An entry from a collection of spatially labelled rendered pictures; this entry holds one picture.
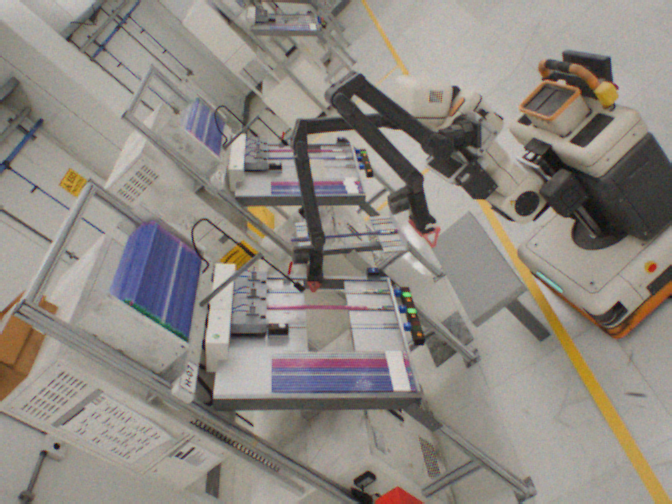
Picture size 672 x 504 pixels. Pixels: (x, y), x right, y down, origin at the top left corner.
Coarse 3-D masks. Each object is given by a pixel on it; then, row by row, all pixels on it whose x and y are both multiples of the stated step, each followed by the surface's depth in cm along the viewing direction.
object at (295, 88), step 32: (224, 0) 605; (192, 32) 609; (224, 32) 612; (256, 32) 614; (288, 32) 617; (224, 64) 630; (288, 64) 669; (320, 64) 692; (352, 64) 713; (288, 96) 655; (320, 96) 658
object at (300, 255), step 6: (318, 240) 236; (294, 246) 241; (300, 246) 241; (306, 246) 241; (312, 246) 241; (318, 246) 237; (294, 252) 238; (300, 252) 239; (306, 252) 239; (294, 258) 238; (300, 258) 238; (306, 258) 239; (294, 264) 240; (300, 264) 241
